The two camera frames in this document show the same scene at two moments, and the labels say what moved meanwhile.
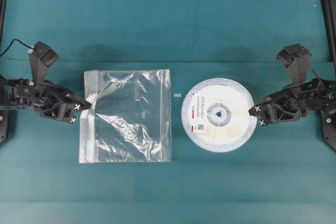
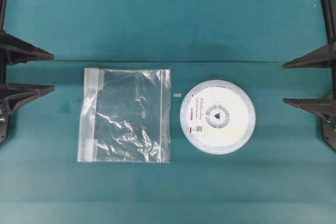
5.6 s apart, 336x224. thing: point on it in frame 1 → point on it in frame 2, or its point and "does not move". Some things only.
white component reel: x=216 y=115 does not move
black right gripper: x=292 y=102 → x=325 y=56
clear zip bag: x=129 y=119 does not move
